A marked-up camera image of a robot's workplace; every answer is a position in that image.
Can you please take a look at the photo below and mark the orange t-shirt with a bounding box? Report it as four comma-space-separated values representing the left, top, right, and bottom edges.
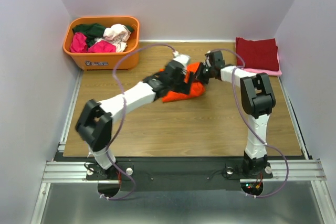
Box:
162, 62, 205, 103

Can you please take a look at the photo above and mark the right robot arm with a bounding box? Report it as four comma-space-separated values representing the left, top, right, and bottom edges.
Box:
196, 50, 276, 177

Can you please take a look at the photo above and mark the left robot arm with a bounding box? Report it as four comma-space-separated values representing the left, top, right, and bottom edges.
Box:
75, 55, 193, 179

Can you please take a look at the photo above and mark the folded dark red t-shirt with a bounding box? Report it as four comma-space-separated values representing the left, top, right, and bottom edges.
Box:
235, 37, 280, 72

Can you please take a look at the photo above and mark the folded pink t-shirt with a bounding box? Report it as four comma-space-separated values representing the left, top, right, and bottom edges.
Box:
241, 53, 282, 77

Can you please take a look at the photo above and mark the pale pink garment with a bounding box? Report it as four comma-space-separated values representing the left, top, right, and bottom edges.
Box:
94, 24, 134, 52

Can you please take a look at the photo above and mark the orange plastic laundry basket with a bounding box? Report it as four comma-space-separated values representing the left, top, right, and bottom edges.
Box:
63, 16, 140, 70

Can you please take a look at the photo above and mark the dark green garment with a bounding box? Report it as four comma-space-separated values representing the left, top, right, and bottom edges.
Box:
72, 23, 135, 48

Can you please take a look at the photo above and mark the magenta garment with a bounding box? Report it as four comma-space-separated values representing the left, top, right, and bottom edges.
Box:
70, 33, 116, 53

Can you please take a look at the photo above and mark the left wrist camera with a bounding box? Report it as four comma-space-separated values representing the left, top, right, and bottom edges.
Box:
173, 52, 191, 65

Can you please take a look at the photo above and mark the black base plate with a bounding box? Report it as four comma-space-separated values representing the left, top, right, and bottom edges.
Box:
84, 157, 272, 192

